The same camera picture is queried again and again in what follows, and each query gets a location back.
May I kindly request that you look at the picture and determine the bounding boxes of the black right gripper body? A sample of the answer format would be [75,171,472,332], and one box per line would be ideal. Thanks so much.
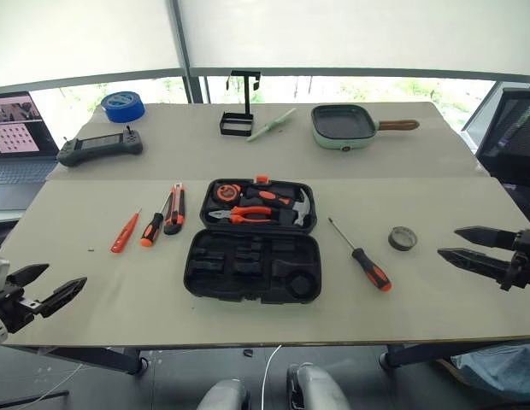
[499,228,530,293]

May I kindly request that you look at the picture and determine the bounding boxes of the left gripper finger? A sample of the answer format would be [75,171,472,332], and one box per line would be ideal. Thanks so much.
[35,276,89,319]
[5,262,50,289]

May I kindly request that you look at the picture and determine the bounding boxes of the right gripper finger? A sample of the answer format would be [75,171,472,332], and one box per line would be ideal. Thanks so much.
[453,225,516,253]
[436,247,513,285]

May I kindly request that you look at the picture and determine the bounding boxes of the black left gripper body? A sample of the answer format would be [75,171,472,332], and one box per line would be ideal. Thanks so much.
[0,276,40,335]

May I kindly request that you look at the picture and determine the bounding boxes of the long orange black screwdriver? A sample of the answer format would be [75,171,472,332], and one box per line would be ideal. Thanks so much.
[327,216,393,293]

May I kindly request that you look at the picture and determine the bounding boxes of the short orange black screwdriver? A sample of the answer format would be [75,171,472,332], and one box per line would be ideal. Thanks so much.
[139,191,173,248]

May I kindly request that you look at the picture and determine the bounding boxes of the black orange utility knife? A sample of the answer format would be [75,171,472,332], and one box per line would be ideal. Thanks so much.
[162,182,187,236]

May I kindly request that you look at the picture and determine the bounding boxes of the black tool case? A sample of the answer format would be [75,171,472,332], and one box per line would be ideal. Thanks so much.
[183,174,324,306]

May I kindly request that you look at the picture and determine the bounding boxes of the grey tape roll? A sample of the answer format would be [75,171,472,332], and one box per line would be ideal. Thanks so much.
[387,225,419,251]

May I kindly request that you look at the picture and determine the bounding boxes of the red tester pen screwdriver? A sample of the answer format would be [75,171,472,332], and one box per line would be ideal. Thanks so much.
[109,208,144,255]

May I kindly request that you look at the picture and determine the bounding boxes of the black mesh office chair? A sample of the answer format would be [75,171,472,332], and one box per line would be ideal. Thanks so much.
[460,86,530,223]

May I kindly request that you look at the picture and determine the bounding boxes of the grey laptop computer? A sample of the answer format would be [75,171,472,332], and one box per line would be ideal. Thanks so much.
[0,91,62,211]

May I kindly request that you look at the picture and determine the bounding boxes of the dark grey handheld remote controller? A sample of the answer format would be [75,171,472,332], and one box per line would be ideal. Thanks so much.
[56,125,144,168]

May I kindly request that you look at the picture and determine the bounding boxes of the green electric frying pan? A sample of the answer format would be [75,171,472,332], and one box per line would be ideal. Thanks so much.
[310,103,421,152]

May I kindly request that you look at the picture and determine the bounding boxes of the blue tape roll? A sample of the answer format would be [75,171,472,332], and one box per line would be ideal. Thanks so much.
[100,90,146,124]

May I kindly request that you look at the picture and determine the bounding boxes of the grey rounded shape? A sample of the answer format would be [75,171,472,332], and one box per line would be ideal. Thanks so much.
[286,362,352,410]
[196,377,251,410]

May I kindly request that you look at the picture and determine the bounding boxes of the orange black tape measure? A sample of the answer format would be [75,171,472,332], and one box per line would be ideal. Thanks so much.
[215,184,243,202]

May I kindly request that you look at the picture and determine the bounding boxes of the pale green plastic utensil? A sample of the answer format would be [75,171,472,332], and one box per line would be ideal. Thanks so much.
[246,107,297,143]

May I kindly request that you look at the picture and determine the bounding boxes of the black metal hanger stand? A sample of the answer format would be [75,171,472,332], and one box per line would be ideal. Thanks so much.
[217,68,262,138]

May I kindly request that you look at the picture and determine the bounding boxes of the claw hammer orange black handle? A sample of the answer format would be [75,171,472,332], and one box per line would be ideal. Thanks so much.
[243,186,315,228]

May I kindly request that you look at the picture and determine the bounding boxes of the orange handled pliers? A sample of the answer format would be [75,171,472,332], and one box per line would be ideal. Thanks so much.
[207,205,275,226]

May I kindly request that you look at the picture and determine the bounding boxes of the white floor cable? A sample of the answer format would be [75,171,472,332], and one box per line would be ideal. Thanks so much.
[262,344,284,410]

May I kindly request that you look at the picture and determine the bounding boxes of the grey window frame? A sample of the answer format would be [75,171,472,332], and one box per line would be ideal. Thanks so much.
[0,0,530,104]

